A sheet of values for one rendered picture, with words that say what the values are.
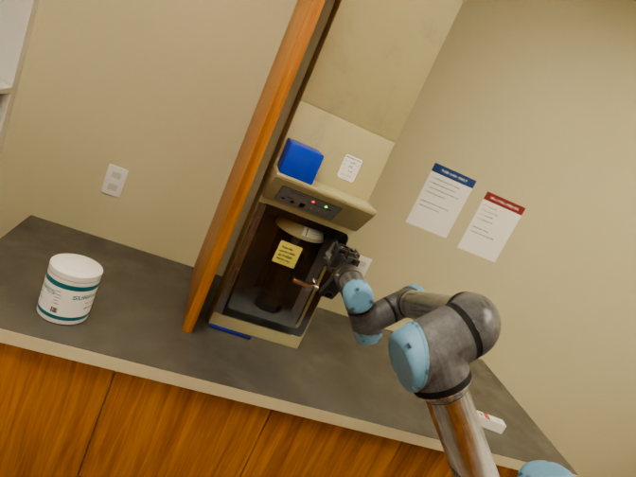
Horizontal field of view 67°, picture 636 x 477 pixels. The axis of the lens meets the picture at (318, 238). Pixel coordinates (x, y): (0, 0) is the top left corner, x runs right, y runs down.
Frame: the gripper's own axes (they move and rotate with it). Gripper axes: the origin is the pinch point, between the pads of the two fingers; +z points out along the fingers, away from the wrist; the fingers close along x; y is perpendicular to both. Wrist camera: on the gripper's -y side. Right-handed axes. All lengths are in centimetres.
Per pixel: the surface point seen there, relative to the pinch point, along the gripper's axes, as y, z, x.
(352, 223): 12.8, -2.7, -1.2
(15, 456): -78, -24, 67
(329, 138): 33.4, 2.4, 15.0
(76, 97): 9, 45, 94
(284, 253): -4.9, 1.3, 13.9
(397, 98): 52, 2, 1
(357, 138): 36.6, 2.4, 7.3
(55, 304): -31, -20, 69
